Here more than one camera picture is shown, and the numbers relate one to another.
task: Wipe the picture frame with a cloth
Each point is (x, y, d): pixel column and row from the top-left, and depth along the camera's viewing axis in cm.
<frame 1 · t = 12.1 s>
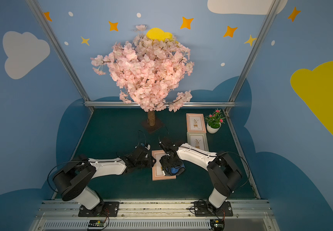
left hand: (154, 159, 91), fingers open
right hand: (169, 163, 87), fingers open
blue and grey cloth: (174, 171, 86), point 4 cm above the table
white pot with flowers: (214, 121, 103), point 10 cm above the table

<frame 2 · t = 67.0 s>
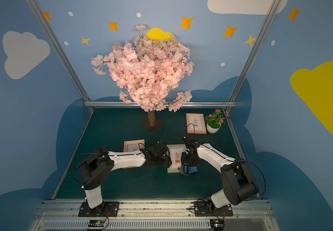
left hand: (169, 160, 90), fingers open
right hand: (185, 162, 88), fingers closed
blue and grey cloth: (187, 170, 84), point 7 cm above the table
the other named things where they were.

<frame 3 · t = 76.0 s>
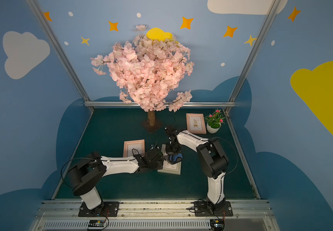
left hand: (163, 162, 90), fingers open
right hand: (171, 152, 94), fingers closed
blue and grey cloth: (174, 158, 90), point 5 cm above the table
the other named things where they were.

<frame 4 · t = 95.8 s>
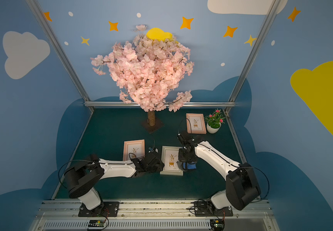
left hand: (164, 164, 89), fingers open
right hand: (184, 158, 85), fingers closed
blue and grey cloth: (185, 166, 80), point 12 cm above the table
the other named things where they were.

